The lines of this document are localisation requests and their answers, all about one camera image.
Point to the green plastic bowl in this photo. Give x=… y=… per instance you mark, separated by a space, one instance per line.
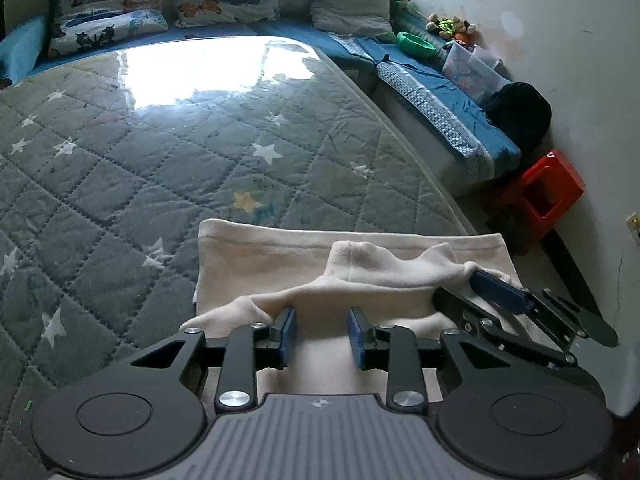
x=415 y=46

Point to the clear plastic storage box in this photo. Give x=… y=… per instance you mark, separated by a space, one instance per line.
x=471 y=75

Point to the grey square pillow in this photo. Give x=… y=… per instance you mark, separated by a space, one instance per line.
x=364 y=18

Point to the cream sweatshirt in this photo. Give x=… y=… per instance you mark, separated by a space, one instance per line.
x=249 y=273

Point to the small plush toys group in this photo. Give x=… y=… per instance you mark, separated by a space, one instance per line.
x=451 y=29

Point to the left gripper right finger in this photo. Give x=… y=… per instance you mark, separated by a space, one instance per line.
x=369 y=344

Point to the small butterfly pillow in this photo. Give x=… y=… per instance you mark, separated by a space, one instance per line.
x=83 y=25

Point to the quilted grey star table cover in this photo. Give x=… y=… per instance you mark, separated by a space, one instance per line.
x=109 y=164

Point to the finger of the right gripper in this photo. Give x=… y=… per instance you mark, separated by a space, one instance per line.
x=560 y=319
x=479 y=323

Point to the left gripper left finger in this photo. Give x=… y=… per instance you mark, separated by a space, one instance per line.
x=274 y=344

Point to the red plastic stool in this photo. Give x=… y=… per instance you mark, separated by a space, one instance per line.
x=529 y=207

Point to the blue corner sofa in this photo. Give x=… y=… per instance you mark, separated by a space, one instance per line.
x=451 y=133

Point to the black backpack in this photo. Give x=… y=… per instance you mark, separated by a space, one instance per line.
x=522 y=113

